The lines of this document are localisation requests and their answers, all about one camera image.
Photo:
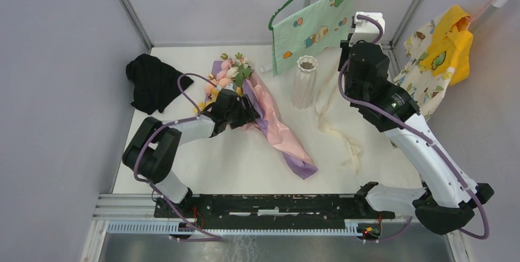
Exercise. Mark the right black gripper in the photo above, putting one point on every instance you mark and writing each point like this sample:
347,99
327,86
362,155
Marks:
346,50

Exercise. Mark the small circuit board with LED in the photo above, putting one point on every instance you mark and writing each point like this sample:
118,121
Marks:
368,234

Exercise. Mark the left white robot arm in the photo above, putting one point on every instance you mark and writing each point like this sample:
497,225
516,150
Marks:
151,152

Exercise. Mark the pink purple flower bouquet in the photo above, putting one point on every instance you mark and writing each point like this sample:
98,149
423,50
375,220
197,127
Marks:
277,134

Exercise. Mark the white ribbed vase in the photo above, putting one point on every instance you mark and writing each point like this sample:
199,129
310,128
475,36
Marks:
304,82

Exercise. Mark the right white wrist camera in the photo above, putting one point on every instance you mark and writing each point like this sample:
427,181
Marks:
367,27

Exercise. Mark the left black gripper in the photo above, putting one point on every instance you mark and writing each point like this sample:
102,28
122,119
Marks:
248,115

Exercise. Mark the green cartoon print towel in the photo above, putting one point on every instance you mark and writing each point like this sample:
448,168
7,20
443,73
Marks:
309,31

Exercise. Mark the pink clothes hanger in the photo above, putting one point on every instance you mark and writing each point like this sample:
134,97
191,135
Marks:
479,12

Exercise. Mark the black cloth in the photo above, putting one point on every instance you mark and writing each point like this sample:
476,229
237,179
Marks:
156,84

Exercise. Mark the yellow cartoon print shirt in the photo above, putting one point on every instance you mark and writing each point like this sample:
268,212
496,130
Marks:
439,57

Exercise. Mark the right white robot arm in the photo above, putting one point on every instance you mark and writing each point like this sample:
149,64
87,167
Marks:
448,198

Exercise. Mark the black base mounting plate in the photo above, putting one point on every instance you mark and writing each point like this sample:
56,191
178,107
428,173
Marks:
278,211

